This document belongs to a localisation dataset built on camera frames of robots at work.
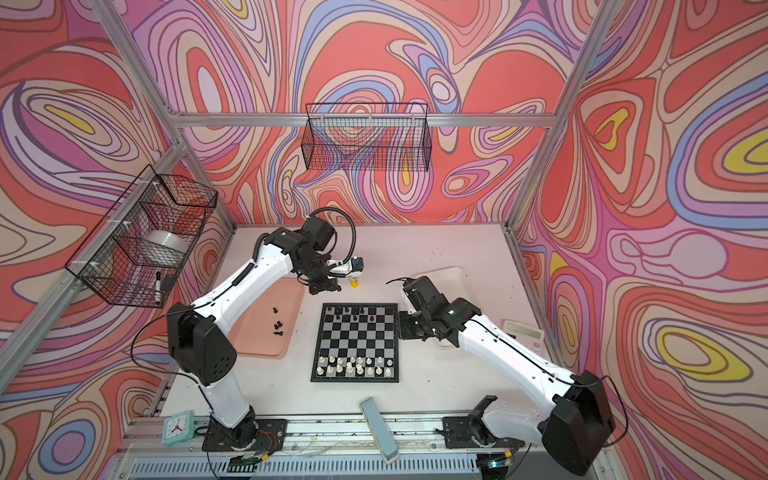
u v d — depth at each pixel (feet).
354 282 3.32
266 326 2.94
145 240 2.26
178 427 2.40
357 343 2.84
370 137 3.15
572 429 1.23
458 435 2.39
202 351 1.48
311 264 2.18
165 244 2.37
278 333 2.98
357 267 2.37
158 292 2.36
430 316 1.90
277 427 2.46
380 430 2.51
